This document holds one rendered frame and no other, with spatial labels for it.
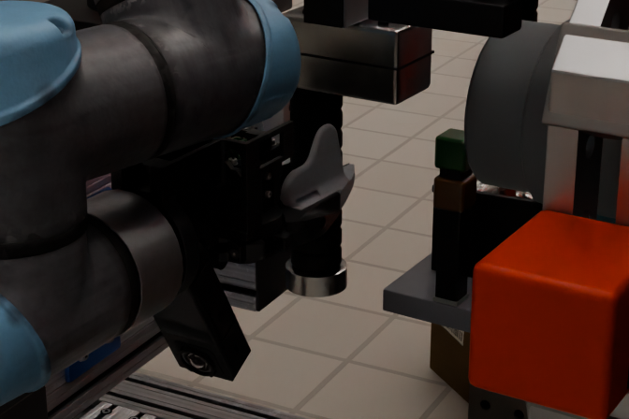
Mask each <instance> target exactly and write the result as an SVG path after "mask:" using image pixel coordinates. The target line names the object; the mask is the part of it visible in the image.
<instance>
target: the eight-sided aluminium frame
mask: <svg viewBox="0 0 629 419"><path fill-rule="evenodd" d="M628 26H629V0H577V3H576V5H575V8H574V11H573V13H572V16H571V19H570V22H563V23H562V26H561V31H560V34H559V39H558V44H557V49H556V53H555V58H554V63H553V67H552V69H551V76H550V81H549V89H548V93H547V98H546V103H545V107H544V112H543V117H542V123H543V124H544V125H547V126H548V134H547V149H546V164H545V179H544V194H543V209H542V210H551V211H556V212H560V213H565V214H569V215H574V216H578V217H583V218H588V219H593V220H596V219H597V207H598V195H599V182H600V171H601V159H602V147H603V138H607V139H613V140H618V141H622V154H621V165H620V176H619V188H618V199H617V210H616V222H615V224H619V225H624V226H629V30H627V29H628ZM525 403H526V410H527V415H528V419H587V418H584V417H580V416H577V415H574V414H571V413H567V412H561V411H557V410H554V409H551V408H548V407H544V406H541V405H537V404H534V403H531V402H527V401H525ZM607 419H629V392H628V393H627V394H626V395H625V397H624V398H623V399H622V401H621V402H620V403H619V404H618V406H617V407H616V408H615V410H614V411H613V412H612V413H611V415H610V416H609V417H608V418H607Z"/></svg>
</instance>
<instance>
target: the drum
mask: <svg viewBox="0 0 629 419"><path fill-rule="evenodd" d="M561 26H562V25H559V24H552V23H544V22H531V21H525V20H521V28H520V30H518V31H517V32H515V33H513V34H511V35H509V36H506V37H504V38H495V37H489V38H488V40H487V41H486V43H485V44H484V46H483V48H482V50H481V52H480V54H479V56H478V58H477V61H476V63H475V68H474V71H473V75H472V77H471V81H470V85H469V89H468V94H467V99H466V106H465V114H464V144H465V151H466V155H467V160H468V163H469V166H470V168H471V169H472V171H473V173H474V175H475V176H476V178H477V179H478V180H479V181H480V182H482V183H484V184H487V185H492V186H497V187H502V188H506V189H511V190H516V191H521V192H525V193H530V194H531V196H532V197H533V199H534V200H535V201H536V202H538V203H541V204H543V194H544V179H545V164H546V149H547V134H548V126H547V125H544V124H543V123H542V117H543V112H544V107H545V103H546V98H547V93H548V89H549V81H550V76H551V69H552V67H553V63H554V58H555V53H556V49H557V44H558V39H559V34H560V31H561ZM621 154H622V141H618V140H613V139H607V138H603V147H602V159H601V171H600V182H599V195H598V207H597V215H600V216H605V217H609V218H614V219H616V210H617V199H618V188H619V176H620V165H621Z"/></svg>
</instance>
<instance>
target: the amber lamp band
mask: <svg viewBox="0 0 629 419"><path fill-rule="evenodd" d="M476 182H477V178H476V176H475V175H474V173H472V175H470V176H469V177H467V178H466V179H464V180H463V181H457V180H452V179H448V178H443V177H440V176H439V175H438V176H436V177H435V178H434V183H433V206H434V207H435V208H436V209H439V210H447V211H452V212H457V213H464V212H465V211H466V210H468V209H469V208H471V207H472V206H473V205H474V204H475V202H476Z"/></svg>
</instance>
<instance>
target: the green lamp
mask: <svg viewBox="0 0 629 419"><path fill-rule="evenodd" d="M434 165H435V167H437V168H441V169H445V170H450V171H455V172H460V173H464V172H466V171H467V170H468V169H470V166H469V163H468V160H467V155H466V151H465V144H464V131H463V130H459V129H453V128H449V129H447V130H446V131H445V132H444V133H442V134H440V135H439V136H437V137H436V139H435V155H434Z"/></svg>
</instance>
